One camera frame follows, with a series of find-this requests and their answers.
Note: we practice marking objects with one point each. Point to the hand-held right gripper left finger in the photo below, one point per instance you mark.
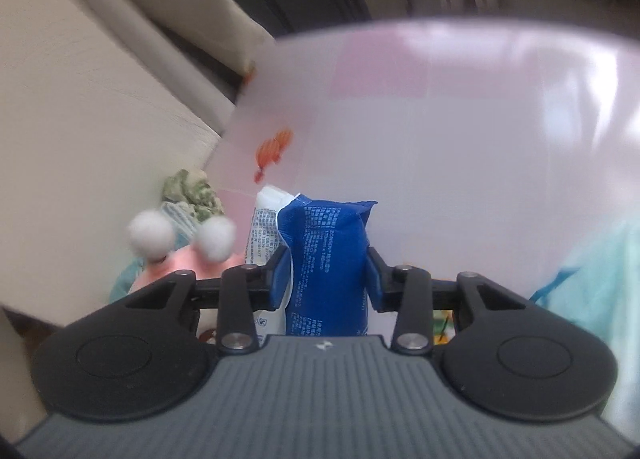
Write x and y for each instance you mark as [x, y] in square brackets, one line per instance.
[280, 281]

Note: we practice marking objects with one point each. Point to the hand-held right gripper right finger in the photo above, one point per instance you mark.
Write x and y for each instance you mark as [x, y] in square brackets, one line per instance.
[376, 284]

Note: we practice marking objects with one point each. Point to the blue wipes packet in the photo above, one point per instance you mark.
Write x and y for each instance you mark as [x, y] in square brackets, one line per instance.
[325, 264]

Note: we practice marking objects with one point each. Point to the white packet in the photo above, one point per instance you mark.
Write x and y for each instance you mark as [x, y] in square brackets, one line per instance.
[262, 234]

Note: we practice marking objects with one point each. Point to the pink plush toy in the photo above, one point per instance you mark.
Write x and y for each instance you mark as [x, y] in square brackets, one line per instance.
[200, 264]

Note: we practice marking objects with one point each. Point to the green floral scrunchie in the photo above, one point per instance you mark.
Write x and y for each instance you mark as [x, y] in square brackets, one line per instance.
[195, 191]

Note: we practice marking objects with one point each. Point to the tied white plastic bag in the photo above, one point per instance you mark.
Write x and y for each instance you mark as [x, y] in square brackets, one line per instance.
[600, 284]

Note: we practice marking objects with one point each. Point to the cream padded furniture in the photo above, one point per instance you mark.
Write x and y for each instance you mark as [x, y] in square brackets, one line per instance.
[75, 114]

